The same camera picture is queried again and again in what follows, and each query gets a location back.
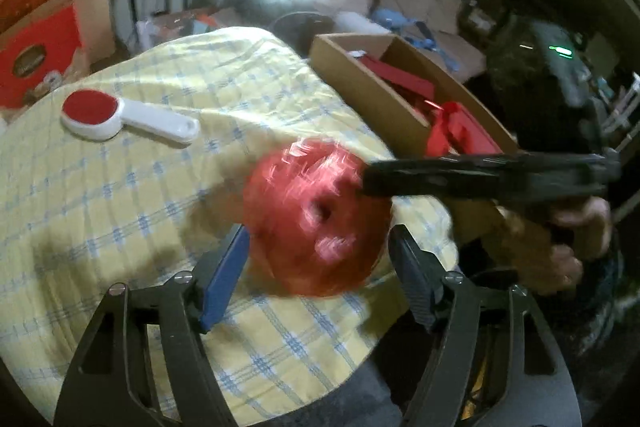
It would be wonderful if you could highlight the open box of clutter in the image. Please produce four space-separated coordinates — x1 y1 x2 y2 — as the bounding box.
137 7 236 48

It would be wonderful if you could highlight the person's right hand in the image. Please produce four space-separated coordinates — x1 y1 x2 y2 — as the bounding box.
495 196 613 296

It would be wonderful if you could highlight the red ribbon ball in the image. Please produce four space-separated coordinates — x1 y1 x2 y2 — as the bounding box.
242 138 393 298

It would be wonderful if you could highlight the large cardboard box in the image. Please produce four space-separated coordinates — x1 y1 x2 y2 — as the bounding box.
308 33 518 248

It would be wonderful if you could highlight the blue strap harness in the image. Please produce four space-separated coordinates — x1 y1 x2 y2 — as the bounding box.
372 9 461 70

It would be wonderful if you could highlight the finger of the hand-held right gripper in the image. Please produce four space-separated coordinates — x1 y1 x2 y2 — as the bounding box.
361 154 506 198

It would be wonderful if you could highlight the white dome device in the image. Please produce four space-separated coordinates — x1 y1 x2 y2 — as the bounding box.
335 11 383 34

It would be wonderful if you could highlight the yellow plaid tablecloth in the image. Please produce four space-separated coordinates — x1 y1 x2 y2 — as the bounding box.
0 27 458 427

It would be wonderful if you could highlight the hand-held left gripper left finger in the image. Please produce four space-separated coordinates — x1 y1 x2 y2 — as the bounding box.
52 224 251 427

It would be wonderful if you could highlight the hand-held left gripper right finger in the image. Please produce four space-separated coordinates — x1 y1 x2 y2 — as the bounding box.
389 224 583 427

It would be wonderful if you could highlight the red white lint brush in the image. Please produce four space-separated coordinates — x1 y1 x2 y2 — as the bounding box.
61 90 201 148

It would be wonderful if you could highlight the brown cardboard carton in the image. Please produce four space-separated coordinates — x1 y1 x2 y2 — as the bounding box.
0 0 118 72

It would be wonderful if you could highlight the person's grey trouser leg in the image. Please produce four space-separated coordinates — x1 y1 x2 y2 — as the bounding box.
285 357 401 427

